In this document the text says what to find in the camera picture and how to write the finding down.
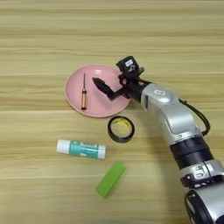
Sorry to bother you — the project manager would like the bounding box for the white teal glue stick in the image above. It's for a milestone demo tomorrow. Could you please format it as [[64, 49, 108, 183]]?
[[56, 138, 108, 161]]

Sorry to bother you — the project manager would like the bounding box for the black tape roll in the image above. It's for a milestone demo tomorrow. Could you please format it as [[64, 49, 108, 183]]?
[[107, 115, 136, 144]]

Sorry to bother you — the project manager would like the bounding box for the pink round plate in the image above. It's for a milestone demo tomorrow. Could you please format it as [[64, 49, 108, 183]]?
[[64, 64, 131, 119]]

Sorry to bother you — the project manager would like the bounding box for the small black box white label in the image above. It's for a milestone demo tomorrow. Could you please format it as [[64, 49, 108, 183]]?
[[115, 55, 145, 80]]

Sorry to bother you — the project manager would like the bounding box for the small orange handle screwdriver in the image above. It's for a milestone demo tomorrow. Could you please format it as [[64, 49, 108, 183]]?
[[80, 72, 88, 111]]

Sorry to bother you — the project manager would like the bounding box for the green rectangular block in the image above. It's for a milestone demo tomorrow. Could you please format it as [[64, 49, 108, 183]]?
[[94, 161, 127, 200]]

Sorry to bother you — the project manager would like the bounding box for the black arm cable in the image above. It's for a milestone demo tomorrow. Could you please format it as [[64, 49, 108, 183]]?
[[178, 98, 212, 137]]

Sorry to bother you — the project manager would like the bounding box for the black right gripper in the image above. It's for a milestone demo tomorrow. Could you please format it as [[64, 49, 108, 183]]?
[[92, 73, 153, 103]]

